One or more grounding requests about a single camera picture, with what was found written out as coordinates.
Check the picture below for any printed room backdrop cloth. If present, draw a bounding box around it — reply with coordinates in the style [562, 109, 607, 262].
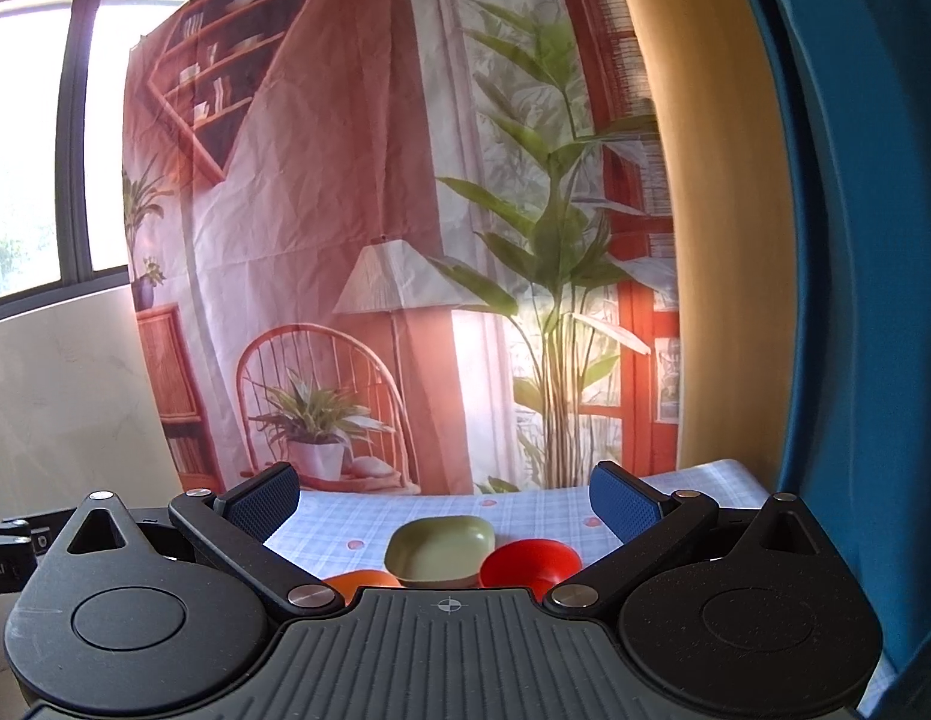
[122, 0, 680, 496]

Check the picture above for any red round bowl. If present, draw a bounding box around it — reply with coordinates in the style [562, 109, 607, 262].
[478, 538, 582, 601]

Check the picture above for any orange-red round bowl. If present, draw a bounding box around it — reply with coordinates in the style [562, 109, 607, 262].
[324, 569, 402, 605]

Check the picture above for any blue curtain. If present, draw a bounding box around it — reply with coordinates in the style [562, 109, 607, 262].
[750, 0, 931, 718]

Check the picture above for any green square plate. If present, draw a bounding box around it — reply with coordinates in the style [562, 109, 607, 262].
[384, 515, 496, 589]

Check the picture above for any dark window frame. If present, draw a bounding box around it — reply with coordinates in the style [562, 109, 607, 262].
[0, 0, 130, 320]

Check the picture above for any yellow wooden panel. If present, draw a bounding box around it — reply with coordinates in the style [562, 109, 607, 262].
[626, 0, 797, 486]

